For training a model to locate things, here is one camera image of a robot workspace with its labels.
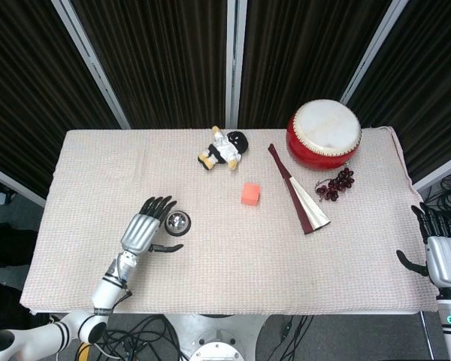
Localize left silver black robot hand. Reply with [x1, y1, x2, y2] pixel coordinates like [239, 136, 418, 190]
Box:
[120, 196, 184, 256]

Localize orange foam cube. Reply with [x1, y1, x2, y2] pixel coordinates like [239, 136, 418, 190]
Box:
[241, 182, 262, 207]

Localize person in black clothing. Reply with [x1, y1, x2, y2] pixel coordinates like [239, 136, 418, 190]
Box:
[0, 187, 38, 332]

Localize folded fan with maroon ribs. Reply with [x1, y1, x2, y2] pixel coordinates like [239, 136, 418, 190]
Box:
[268, 144, 330, 235]

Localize plush doll with black head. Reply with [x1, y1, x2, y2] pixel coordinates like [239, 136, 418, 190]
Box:
[197, 126, 248, 171]

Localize black cables beside table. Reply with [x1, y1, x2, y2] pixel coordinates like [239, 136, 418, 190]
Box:
[420, 173, 451, 241]

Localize dark red grape bunch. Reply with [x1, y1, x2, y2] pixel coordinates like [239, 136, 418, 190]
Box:
[315, 168, 356, 203]

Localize beige woven tablecloth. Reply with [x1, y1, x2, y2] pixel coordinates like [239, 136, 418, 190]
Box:
[19, 126, 439, 315]

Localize white partition frame post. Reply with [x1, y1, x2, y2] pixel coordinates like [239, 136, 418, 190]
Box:
[51, 0, 131, 129]
[225, 0, 248, 129]
[339, 0, 404, 105]

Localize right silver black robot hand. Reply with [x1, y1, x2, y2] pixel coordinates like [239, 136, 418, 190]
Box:
[395, 202, 451, 290]

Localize red drum with white skin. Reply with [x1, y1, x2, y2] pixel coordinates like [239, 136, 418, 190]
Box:
[285, 99, 362, 171]

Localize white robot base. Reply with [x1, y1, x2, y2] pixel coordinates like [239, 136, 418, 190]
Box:
[172, 314, 266, 361]

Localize black floor cable bundle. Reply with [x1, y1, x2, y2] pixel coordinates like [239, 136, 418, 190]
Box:
[78, 314, 181, 361]

